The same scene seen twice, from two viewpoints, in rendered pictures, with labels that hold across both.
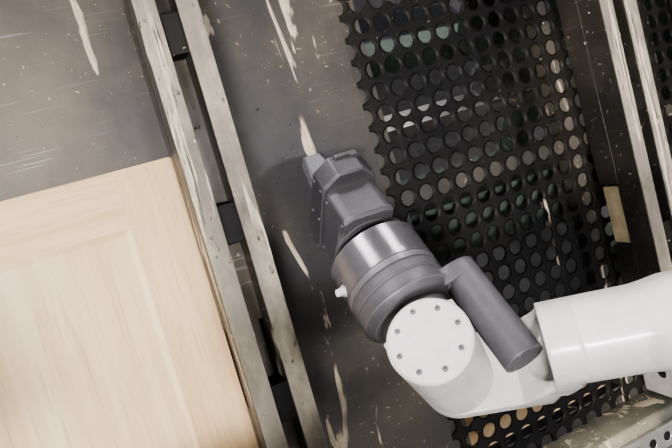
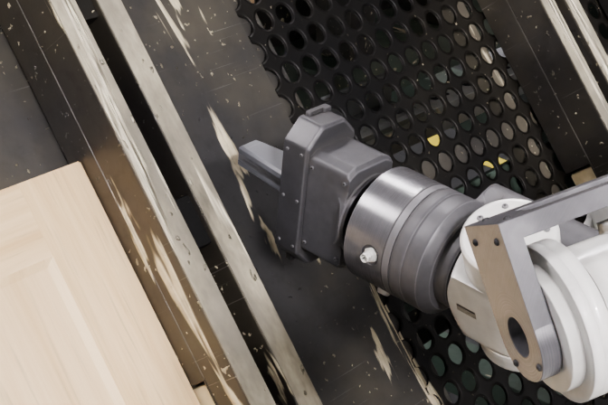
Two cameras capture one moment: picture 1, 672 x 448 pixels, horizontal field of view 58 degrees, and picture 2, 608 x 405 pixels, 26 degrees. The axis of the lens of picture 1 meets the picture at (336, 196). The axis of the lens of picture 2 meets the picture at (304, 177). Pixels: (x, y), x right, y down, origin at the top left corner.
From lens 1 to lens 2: 52 cm
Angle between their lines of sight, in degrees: 24
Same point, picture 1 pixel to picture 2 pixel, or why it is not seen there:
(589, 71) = (517, 29)
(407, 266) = (444, 196)
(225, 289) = (208, 303)
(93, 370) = not seen: outside the picture
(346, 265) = (368, 220)
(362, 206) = (360, 158)
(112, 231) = (33, 262)
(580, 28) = not seen: outside the picture
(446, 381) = not seen: hidden behind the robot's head
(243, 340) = (243, 369)
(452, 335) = not seen: hidden behind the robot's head
